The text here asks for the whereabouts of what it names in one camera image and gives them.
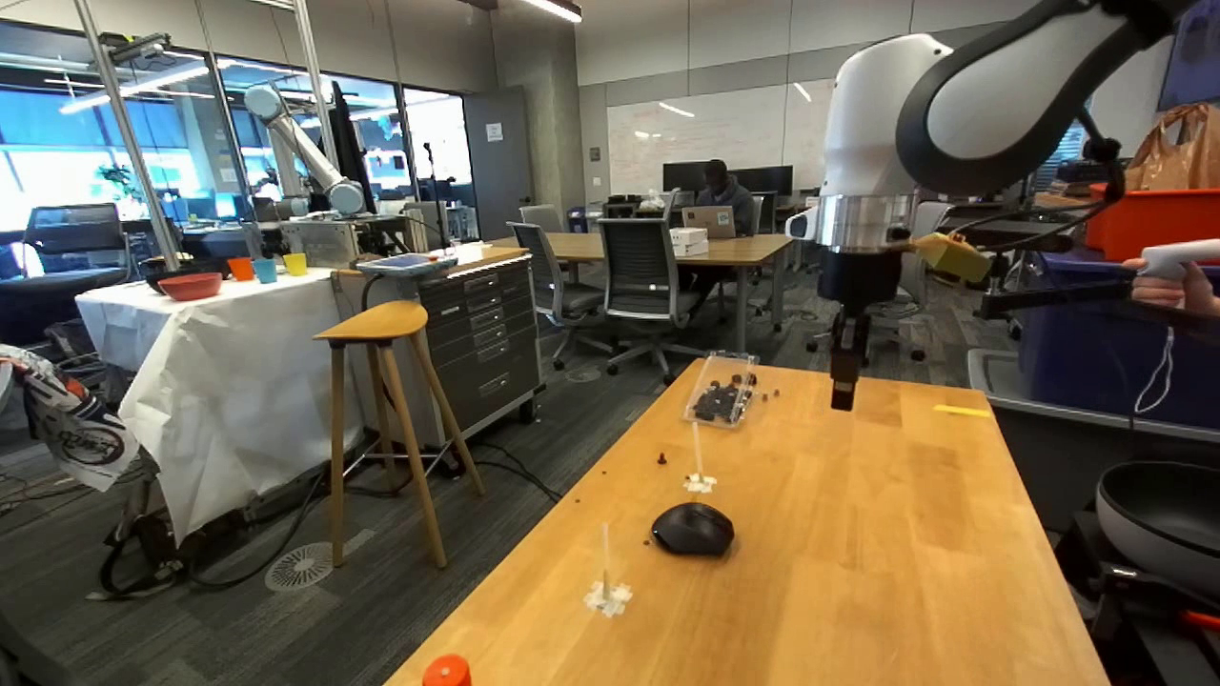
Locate grey drawer cabinet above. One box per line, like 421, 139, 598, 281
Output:
358, 249, 542, 436

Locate grey office chair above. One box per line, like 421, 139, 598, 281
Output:
598, 216, 691, 383

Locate black frying pan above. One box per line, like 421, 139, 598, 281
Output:
1096, 460, 1220, 595

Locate clear bag of black parts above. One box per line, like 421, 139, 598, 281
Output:
691, 372, 758, 427

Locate seated person in background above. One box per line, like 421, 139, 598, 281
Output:
699, 160, 754, 235

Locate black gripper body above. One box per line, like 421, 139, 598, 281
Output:
821, 252, 900, 314

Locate black computer mouse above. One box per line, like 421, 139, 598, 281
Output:
654, 503, 735, 555

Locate clear stick white base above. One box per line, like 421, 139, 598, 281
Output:
685, 421, 719, 494
585, 530, 633, 616

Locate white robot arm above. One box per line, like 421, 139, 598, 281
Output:
815, 0, 1195, 413

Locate red bowl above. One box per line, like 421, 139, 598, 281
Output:
156, 272, 220, 301

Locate orange storage bin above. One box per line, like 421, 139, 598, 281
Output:
1082, 192, 1220, 263

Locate orange bottle cap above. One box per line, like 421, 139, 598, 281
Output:
425, 654, 473, 686

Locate white cloth covered table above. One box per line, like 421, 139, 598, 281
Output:
77, 272, 339, 539

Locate wooden office desk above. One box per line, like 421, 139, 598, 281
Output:
544, 228, 796, 360

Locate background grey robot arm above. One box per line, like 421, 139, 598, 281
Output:
243, 83, 366, 216

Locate wooden bar stool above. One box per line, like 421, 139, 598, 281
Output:
321, 301, 486, 568

